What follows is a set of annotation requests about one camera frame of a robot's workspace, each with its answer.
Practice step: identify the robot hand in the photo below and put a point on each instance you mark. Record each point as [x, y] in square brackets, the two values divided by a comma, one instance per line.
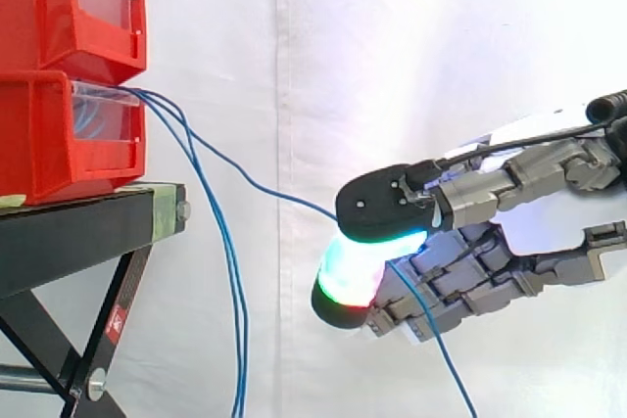
[490, 193]

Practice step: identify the red bin with clear plate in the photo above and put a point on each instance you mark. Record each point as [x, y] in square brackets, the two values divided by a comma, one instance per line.
[44, 12]

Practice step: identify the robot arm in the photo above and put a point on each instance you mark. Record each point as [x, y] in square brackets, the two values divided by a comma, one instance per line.
[619, 141]

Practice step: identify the black stand with green tape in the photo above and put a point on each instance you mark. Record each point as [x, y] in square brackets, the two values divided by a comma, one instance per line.
[73, 237]

